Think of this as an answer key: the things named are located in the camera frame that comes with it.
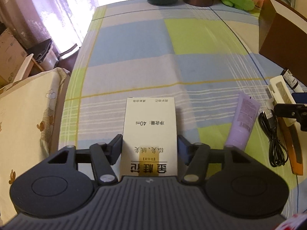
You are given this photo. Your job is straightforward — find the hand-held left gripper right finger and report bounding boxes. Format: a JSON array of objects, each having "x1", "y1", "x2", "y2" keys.
[{"x1": 177, "y1": 134, "x2": 258, "y2": 185}]

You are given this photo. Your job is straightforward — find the sheer purple curtain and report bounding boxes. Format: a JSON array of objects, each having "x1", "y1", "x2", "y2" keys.
[{"x1": 24, "y1": 0, "x2": 144, "y2": 55}]

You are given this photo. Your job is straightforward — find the person's red white clothing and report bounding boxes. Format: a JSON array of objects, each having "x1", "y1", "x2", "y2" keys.
[{"x1": 286, "y1": 211, "x2": 307, "y2": 230}]

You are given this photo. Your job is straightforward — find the small dark vial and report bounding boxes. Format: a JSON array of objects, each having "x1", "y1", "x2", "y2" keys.
[{"x1": 282, "y1": 68, "x2": 304, "y2": 94}]

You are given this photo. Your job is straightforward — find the black cloth bag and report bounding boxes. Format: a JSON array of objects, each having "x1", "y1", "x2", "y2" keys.
[{"x1": 26, "y1": 38, "x2": 60, "y2": 71}]

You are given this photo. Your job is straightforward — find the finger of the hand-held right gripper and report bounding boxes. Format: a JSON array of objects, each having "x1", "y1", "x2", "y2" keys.
[
  {"x1": 292, "y1": 92, "x2": 307, "y2": 104},
  {"x1": 274, "y1": 103, "x2": 307, "y2": 132}
]

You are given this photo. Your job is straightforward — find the checked tablecloth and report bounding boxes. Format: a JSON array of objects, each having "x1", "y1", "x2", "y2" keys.
[{"x1": 58, "y1": 0, "x2": 305, "y2": 221}]

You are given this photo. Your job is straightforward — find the cardboard box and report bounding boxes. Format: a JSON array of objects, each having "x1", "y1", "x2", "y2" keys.
[{"x1": 0, "y1": 27, "x2": 28, "y2": 88}]

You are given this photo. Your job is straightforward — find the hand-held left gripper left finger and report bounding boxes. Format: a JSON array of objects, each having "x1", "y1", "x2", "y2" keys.
[{"x1": 47, "y1": 134, "x2": 123, "y2": 186}]

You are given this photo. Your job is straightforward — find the black cable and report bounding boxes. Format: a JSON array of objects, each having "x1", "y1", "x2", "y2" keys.
[{"x1": 258, "y1": 109, "x2": 292, "y2": 167}]

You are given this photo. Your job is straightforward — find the brown storage box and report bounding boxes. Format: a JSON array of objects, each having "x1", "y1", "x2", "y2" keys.
[{"x1": 258, "y1": 0, "x2": 307, "y2": 88}]

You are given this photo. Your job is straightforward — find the orange utility knife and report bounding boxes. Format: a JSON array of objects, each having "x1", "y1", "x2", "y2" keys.
[{"x1": 278, "y1": 117, "x2": 304, "y2": 176}]

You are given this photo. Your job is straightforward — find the white plastic holder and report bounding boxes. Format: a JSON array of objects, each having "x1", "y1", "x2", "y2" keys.
[{"x1": 267, "y1": 75, "x2": 300, "y2": 126}]

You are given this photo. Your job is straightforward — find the gold and white carton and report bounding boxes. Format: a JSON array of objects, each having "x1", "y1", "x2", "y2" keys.
[{"x1": 119, "y1": 97, "x2": 178, "y2": 182}]

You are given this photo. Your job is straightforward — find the white wooden stool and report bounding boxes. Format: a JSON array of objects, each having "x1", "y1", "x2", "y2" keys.
[{"x1": 13, "y1": 53, "x2": 46, "y2": 83}]

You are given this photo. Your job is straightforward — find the brown drape curtain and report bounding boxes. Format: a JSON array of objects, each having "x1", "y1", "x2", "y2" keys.
[{"x1": 0, "y1": 0, "x2": 52, "y2": 51}]

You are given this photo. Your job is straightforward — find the purple tube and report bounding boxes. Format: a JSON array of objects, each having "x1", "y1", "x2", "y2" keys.
[{"x1": 224, "y1": 91, "x2": 261, "y2": 150}]

